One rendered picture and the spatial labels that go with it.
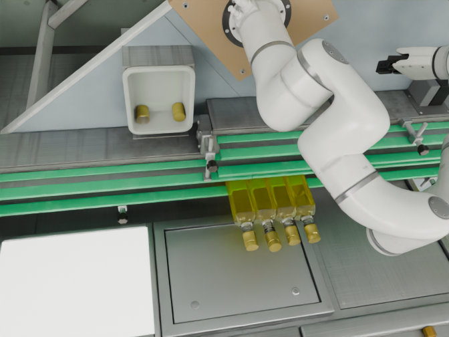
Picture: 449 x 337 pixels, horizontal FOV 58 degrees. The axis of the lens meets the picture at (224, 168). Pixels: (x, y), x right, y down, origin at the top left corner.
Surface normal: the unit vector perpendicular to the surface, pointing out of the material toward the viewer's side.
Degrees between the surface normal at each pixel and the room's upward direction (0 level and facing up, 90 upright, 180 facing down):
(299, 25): 0
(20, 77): 90
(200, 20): 0
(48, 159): 90
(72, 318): 90
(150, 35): 0
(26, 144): 90
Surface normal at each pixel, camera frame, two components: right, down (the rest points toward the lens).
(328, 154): -0.44, 0.37
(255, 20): -0.44, -0.48
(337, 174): -0.52, 0.08
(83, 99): 0.18, 0.78
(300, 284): 0.10, -0.62
